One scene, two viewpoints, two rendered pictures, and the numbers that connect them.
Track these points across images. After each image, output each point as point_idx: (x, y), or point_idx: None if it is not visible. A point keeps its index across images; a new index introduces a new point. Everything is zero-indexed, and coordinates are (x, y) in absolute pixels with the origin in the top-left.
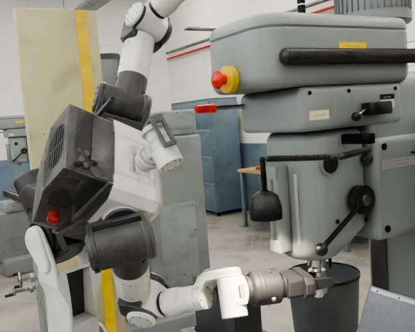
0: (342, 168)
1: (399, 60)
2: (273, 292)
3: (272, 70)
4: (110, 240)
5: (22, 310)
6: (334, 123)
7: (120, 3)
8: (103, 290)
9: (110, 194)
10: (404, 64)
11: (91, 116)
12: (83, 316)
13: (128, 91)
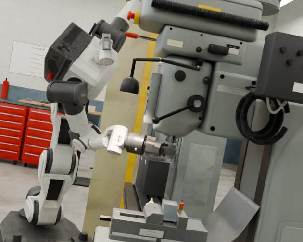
0: (189, 81)
1: (240, 23)
2: (135, 144)
3: (148, 10)
4: (58, 86)
5: None
6: (185, 51)
7: None
8: (126, 171)
9: (70, 67)
10: (251, 29)
11: (82, 30)
12: (67, 145)
13: (113, 27)
